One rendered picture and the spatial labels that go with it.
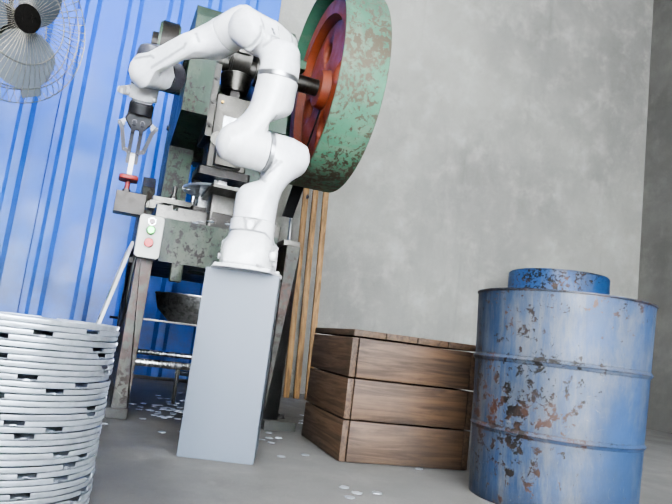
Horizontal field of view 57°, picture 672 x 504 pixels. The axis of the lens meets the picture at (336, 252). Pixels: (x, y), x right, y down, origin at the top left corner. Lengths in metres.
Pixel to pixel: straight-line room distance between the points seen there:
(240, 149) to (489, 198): 2.91
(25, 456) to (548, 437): 1.00
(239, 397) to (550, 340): 0.72
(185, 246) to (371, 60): 0.92
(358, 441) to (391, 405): 0.13
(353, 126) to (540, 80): 2.71
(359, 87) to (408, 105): 1.92
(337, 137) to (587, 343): 1.23
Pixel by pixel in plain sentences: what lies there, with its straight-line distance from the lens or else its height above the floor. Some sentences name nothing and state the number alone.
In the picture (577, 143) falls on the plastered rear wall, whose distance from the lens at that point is 4.90.
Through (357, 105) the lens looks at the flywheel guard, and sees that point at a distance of 2.28.
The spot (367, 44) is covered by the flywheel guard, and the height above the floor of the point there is 1.36.
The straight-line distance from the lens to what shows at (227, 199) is 2.25.
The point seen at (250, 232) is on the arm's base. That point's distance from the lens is 1.57.
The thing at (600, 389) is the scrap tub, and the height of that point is 0.28.
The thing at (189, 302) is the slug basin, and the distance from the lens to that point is 2.23.
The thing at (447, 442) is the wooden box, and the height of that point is 0.07.
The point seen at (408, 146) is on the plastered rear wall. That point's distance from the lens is 4.10.
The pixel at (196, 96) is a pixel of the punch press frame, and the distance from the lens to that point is 2.38.
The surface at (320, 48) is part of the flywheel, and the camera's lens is 2.89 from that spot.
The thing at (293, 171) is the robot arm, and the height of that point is 0.74.
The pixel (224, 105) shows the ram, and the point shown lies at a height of 1.13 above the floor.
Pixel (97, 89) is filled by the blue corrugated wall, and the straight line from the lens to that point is 3.68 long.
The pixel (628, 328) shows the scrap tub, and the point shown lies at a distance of 1.50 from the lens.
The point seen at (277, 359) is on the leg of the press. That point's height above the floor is 0.23.
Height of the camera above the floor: 0.30
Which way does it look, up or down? 8 degrees up
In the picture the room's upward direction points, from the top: 7 degrees clockwise
